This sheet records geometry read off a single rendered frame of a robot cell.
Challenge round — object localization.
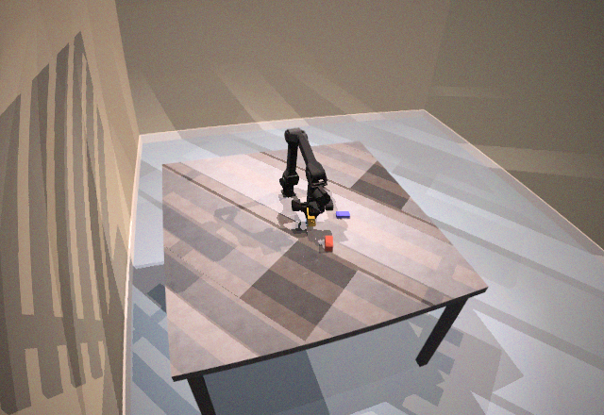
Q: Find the red rectangular bar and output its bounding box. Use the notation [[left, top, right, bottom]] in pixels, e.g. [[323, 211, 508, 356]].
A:
[[325, 236, 333, 252]]

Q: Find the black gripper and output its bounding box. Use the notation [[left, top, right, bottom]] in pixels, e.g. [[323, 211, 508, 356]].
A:
[[292, 192, 334, 220]]

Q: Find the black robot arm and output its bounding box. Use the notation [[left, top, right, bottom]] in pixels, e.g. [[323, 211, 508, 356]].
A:
[[279, 127, 330, 216]]

